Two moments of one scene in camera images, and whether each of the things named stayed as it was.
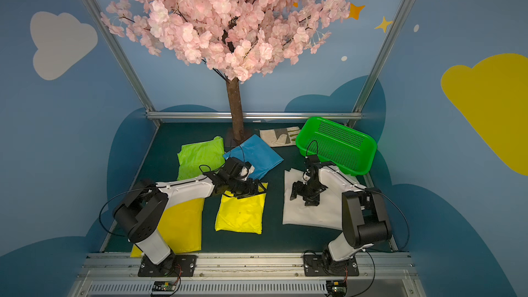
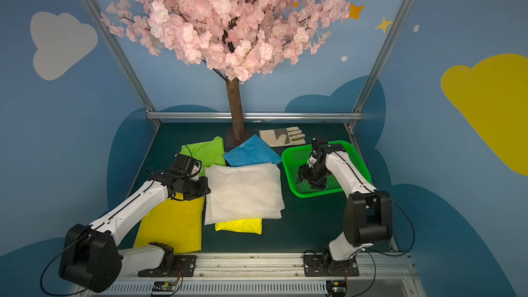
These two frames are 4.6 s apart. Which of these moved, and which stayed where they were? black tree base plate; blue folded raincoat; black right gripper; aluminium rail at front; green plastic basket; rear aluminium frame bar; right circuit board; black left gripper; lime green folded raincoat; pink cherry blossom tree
Moved: green plastic basket; black right gripper; black left gripper
Stayed: rear aluminium frame bar; aluminium rail at front; pink cherry blossom tree; right circuit board; lime green folded raincoat; blue folded raincoat; black tree base plate
